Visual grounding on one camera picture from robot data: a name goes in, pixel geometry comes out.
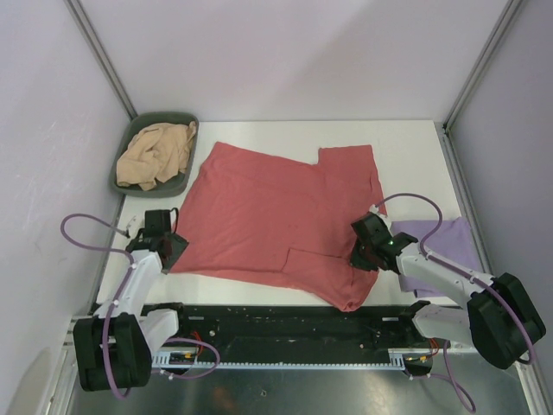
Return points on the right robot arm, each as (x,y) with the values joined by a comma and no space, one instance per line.
(493,314)

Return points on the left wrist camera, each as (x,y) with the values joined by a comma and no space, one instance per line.
(160,222)

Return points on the left aluminium frame post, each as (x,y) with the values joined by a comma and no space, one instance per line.
(100,54)

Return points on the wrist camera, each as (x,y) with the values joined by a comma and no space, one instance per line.
(160,222)
(373,227)

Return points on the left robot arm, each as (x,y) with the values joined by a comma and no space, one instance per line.
(114,347)

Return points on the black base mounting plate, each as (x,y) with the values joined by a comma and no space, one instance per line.
(256,336)

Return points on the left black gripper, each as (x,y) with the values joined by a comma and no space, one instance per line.
(179,245)

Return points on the aluminium frame post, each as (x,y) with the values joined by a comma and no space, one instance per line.
(100,54)
(509,15)

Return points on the right aluminium frame post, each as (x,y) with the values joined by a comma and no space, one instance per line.
(509,15)

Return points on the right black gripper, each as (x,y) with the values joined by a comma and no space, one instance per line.
(356,261)

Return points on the beige t shirt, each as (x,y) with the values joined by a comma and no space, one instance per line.
(156,154)

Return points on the pink t shirt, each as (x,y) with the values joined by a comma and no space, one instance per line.
(270,220)

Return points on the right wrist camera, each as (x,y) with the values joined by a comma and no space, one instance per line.
(373,227)

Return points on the dark green plastic bin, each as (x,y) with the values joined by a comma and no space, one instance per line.
(175,185)

